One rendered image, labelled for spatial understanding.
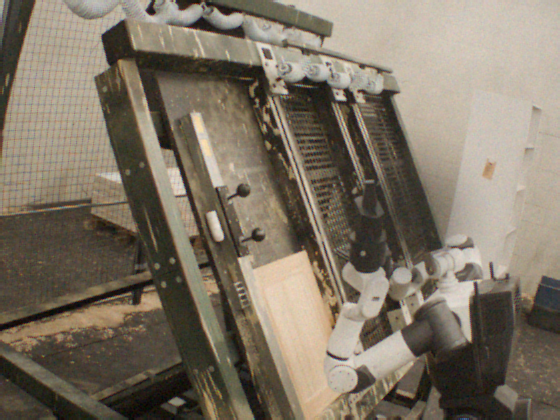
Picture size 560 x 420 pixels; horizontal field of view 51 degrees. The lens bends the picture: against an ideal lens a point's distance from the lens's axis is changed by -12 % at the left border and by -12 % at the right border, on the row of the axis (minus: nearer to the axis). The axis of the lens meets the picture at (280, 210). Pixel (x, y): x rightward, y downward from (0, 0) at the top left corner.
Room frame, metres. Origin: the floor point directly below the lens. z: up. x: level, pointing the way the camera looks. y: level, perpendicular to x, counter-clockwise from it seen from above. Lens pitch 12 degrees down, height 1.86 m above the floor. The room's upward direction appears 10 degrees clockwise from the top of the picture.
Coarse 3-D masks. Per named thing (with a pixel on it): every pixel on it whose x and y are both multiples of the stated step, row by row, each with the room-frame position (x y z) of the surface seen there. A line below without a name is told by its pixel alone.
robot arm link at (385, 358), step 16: (400, 336) 1.48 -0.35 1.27; (368, 352) 1.51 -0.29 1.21; (384, 352) 1.48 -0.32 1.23; (400, 352) 1.46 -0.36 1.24; (336, 368) 1.46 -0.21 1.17; (352, 368) 1.47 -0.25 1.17; (368, 368) 1.47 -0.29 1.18; (384, 368) 1.47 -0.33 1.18; (336, 384) 1.46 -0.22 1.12; (352, 384) 1.45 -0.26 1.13; (368, 384) 1.46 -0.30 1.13
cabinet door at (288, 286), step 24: (288, 264) 1.92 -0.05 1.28; (264, 288) 1.75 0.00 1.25; (288, 288) 1.86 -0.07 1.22; (312, 288) 1.98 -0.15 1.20; (288, 312) 1.81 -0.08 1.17; (312, 312) 1.92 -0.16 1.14; (288, 336) 1.75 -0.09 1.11; (312, 336) 1.86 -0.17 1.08; (288, 360) 1.69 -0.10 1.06; (312, 360) 1.80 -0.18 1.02; (312, 384) 1.74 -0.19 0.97; (312, 408) 1.68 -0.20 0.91
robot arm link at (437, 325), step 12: (432, 312) 1.48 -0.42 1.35; (444, 312) 1.48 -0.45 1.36; (408, 324) 1.51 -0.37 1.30; (420, 324) 1.48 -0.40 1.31; (432, 324) 1.46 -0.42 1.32; (444, 324) 1.45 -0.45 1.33; (456, 324) 1.46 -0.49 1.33; (408, 336) 1.47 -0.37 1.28; (420, 336) 1.46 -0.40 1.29; (432, 336) 1.45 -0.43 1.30; (444, 336) 1.43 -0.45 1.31; (456, 336) 1.43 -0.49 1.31; (408, 348) 1.46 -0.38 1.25; (420, 348) 1.46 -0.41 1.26; (432, 348) 1.46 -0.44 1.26
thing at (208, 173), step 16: (192, 128) 1.76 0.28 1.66; (192, 144) 1.76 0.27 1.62; (208, 144) 1.78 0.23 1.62; (208, 160) 1.75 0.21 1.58; (208, 176) 1.73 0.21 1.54; (208, 192) 1.72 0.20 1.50; (224, 224) 1.69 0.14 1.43; (224, 240) 1.69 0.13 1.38; (240, 272) 1.66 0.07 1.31; (256, 288) 1.68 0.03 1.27; (256, 304) 1.65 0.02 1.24; (256, 320) 1.63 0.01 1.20; (256, 336) 1.63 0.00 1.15; (272, 336) 1.64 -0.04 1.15; (272, 352) 1.61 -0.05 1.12; (272, 368) 1.60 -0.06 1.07; (272, 384) 1.60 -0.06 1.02; (288, 384) 1.60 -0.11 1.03; (288, 400) 1.57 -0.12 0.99; (288, 416) 1.57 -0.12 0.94; (304, 416) 1.59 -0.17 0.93
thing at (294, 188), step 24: (264, 96) 2.16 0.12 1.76; (264, 120) 2.15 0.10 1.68; (288, 144) 2.14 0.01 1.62; (288, 168) 2.10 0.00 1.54; (288, 192) 2.09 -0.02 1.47; (312, 216) 2.07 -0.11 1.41; (312, 240) 2.04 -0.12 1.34; (312, 264) 2.03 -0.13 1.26; (336, 288) 2.00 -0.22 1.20; (336, 312) 1.98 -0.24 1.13
